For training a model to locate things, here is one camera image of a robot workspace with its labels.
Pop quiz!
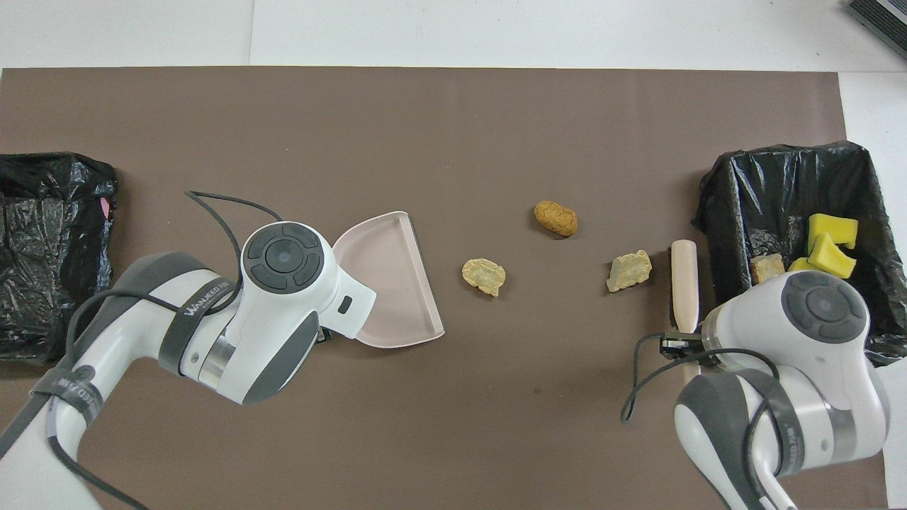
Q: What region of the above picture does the dark ribbed panel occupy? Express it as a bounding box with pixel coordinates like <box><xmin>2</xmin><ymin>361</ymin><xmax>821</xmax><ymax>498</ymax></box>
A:
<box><xmin>843</xmin><ymin>0</ymin><xmax>907</xmax><ymax>61</ymax></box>

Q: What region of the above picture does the pale pink plastic dustpan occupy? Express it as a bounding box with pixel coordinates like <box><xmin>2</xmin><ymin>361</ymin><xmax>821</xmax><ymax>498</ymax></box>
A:
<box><xmin>332</xmin><ymin>210</ymin><xmax>446</xmax><ymax>349</ymax></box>

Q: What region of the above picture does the rounded pale fried snack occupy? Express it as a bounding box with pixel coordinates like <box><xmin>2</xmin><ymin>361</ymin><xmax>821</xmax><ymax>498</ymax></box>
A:
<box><xmin>462</xmin><ymin>258</ymin><xmax>507</xmax><ymax>298</ymax></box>

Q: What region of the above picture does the notched yellow green sponge piece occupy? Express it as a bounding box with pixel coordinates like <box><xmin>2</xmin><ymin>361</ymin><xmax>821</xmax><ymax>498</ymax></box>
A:
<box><xmin>808</xmin><ymin>232</ymin><xmax>857</xmax><ymax>279</ymax></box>

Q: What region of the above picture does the open black bag lined bin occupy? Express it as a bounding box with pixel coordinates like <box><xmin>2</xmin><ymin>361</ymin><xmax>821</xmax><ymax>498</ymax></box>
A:
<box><xmin>692</xmin><ymin>141</ymin><xmax>907</xmax><ymax>368</ymax></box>

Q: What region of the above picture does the beige hand brush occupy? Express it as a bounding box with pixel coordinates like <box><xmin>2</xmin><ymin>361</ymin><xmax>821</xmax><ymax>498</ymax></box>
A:
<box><xmin>670</xmin><ymin>239</ymin><xmax>702</xmax><ymax>376</ymax></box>

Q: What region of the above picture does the rectangular yellow green sponge piece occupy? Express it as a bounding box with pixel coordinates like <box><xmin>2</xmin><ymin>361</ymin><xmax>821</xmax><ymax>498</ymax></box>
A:
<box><xmin>808</xmin><ymin>213</ymin><xmax>859</xmax><ymax>254</ymax></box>

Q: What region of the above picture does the angular pale fried snack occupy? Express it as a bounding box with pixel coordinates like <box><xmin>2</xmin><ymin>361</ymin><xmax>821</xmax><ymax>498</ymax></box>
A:
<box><xmin>606</xmin><ymin>249</ymin><xmax>653</xmax><ymax>293</ymax></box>

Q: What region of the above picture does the toy croissant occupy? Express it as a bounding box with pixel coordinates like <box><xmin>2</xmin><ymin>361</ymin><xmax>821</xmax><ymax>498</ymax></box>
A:
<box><xmin>751</xmin><ymin>253</ymin><xmax>786</xmax><ymax>285</ymax></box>

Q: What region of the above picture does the orange brown bread roll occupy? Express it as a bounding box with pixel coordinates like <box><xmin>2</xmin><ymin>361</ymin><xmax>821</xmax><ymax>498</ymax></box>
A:
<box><xmin>534</xmin><ymin>200</ymin><xmax>579</xmax><ymax>238</ymax></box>

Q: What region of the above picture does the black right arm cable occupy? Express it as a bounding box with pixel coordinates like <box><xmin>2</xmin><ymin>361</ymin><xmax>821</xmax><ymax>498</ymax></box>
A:
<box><xmin>620</xmin><ymin>333</ymin><xmax>780</xmax><ymax>510</ymax></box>

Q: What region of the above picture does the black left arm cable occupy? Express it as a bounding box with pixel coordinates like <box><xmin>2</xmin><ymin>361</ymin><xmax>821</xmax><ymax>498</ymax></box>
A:
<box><xmin>0</xmin><ymin>190</ymin><xmax>284</xmax><ymax>510</ymax></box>

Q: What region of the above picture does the brown table mat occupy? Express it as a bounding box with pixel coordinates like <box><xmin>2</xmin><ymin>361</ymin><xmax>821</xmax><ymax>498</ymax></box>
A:
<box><xmin>0</xmin><ymin>67</ymin><xmax>889</xmax><ymax>510</ymax></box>

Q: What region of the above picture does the black bag covered bin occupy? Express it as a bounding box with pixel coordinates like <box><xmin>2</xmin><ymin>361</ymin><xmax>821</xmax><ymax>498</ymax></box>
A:
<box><xmin>0</xmin><ymin>151</ymin><xmax>119</xmax><ymax>364</ymax></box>

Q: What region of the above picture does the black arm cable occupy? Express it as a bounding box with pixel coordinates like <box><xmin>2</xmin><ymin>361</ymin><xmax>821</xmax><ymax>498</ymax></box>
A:
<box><xmin>0</xmin><ymin>190</ymin><xmax>284</xmax><ymax>510</ymax></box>
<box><xmin>620</xmin><ymin>333</ymin><xmax>780</xmax><ymax>510</ymax></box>

